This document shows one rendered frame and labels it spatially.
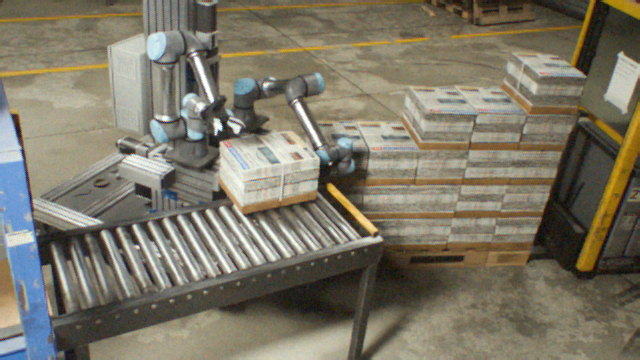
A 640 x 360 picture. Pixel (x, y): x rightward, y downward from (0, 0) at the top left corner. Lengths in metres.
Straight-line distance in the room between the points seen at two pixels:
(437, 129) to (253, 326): 1.45
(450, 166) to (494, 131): 0.31
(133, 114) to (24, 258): 1.76
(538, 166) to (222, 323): 2.00
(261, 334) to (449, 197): 1.32
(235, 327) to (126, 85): 1.40
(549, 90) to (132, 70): 2.22
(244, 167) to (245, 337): 1.03
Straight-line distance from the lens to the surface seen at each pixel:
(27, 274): 1.90
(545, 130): 3.70
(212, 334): 3.35
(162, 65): 2.91
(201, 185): 3.20
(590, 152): 4.33
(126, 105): 3.51
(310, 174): 2.82
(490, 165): 3.67
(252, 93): 3.50
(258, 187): 2.72
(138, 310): 2.35
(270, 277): 2.49
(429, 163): 3.52
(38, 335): 2.05
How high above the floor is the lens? 2.35
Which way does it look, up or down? 30 degrees down
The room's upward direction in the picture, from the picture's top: 6 degrees clockwise
